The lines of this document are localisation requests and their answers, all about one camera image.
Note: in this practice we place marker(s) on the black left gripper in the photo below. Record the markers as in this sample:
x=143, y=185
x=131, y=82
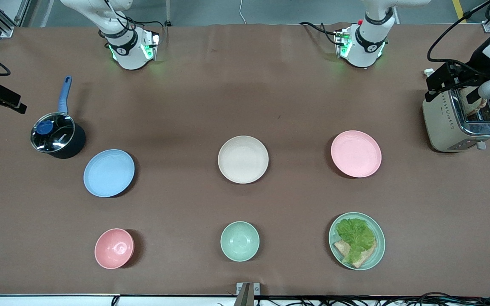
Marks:
x=472, y=71

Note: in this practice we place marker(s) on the wide blue bowl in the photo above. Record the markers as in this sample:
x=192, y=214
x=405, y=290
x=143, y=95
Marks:
x=109, y=173

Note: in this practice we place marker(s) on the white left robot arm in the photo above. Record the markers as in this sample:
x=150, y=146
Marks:
x=366, y=46

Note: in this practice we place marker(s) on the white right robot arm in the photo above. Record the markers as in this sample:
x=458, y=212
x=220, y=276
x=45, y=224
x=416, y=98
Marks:
x=129, y=53

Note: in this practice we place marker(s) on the bread slice in toaster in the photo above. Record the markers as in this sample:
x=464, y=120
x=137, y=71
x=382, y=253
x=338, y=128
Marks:
x=474, y=106

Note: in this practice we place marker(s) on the silver toaster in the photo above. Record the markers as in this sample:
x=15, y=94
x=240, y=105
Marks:
x=445, y=127

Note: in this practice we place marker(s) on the glass lid with blue knob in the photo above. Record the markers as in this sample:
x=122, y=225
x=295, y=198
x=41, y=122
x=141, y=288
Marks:
x=52, y=131

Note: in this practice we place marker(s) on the wide pink bowl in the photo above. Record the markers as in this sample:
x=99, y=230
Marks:
x=355, y=154

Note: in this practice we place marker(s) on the brown table cloth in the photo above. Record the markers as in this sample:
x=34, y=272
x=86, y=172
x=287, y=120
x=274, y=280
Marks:
x=270, y=106

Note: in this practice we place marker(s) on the green plate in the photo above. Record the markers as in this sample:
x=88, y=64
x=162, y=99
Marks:
x=379, y=242

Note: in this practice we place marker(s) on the green lettuce leaf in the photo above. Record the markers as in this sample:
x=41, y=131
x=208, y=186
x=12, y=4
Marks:
x=355, y=236

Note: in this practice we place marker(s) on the small deep pink bowl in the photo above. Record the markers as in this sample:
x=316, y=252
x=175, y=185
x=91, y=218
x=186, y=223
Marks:
x=114, y=248

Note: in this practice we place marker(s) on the toasted bread slice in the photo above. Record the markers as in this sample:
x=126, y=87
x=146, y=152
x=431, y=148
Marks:
x=366, y=257

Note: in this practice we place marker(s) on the wide beige bowl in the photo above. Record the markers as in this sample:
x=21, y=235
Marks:
x=243, y=159

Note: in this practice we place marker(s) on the small deep green bowl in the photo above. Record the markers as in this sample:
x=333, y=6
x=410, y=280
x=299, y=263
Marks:
x=240, y=241

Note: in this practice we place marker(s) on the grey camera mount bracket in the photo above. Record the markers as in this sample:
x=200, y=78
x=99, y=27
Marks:
x=245, y=293

